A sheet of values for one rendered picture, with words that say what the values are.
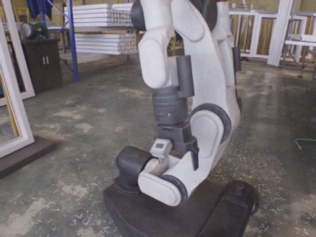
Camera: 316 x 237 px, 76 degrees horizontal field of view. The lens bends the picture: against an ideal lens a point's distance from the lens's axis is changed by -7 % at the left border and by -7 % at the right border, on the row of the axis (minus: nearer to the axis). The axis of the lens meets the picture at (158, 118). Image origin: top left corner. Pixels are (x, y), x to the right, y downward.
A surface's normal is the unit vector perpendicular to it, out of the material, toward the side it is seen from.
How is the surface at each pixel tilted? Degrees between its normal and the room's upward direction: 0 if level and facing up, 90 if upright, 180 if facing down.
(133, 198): 0
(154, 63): 90
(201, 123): 90
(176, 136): 90
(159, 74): 90
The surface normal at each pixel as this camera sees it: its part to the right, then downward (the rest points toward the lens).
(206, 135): -0.56, 0.31
